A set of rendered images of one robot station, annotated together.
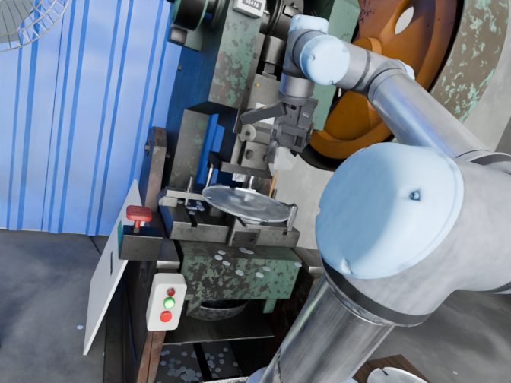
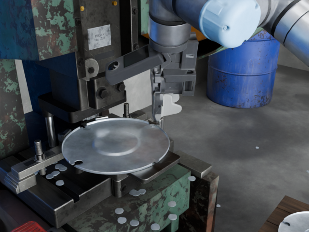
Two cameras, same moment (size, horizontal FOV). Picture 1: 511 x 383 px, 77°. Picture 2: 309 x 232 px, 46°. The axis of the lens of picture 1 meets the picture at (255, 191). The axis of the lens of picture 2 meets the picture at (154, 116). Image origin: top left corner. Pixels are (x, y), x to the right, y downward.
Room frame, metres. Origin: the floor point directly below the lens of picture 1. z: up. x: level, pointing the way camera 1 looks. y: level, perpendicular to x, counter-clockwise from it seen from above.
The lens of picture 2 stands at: (0.15, 0.23, 1.28)
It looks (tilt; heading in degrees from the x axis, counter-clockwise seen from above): 26 degrees down; 339
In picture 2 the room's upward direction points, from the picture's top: straight up
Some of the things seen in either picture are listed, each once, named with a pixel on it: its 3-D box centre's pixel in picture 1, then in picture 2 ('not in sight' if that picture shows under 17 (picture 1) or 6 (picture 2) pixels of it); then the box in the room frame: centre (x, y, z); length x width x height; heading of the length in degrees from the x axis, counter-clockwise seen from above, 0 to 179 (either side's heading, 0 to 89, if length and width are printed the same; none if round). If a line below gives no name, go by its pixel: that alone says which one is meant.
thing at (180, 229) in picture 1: (226, 217); (89, 159); (1.10, 0.07, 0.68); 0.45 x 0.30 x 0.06; 116
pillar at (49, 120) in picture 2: (209, 175); (49, 124); (1.12, 0.18, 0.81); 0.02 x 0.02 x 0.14
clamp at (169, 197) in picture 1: (185, 190); (37, 159); (1.02, 0.23, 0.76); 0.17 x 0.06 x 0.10; 116
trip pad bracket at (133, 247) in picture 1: (138, 261); not in sight; (0.75, 0.25, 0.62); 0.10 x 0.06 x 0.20; 116
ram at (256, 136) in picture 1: (257, 120); (88, 44); (1.06, 0.06, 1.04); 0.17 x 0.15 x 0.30; 26
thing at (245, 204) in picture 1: (246, 202); (116, 142); (0.98, 0.02, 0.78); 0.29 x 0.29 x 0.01
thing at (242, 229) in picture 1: (246, 227); (129, 169); (0.94, 0.00, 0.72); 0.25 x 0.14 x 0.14; 26
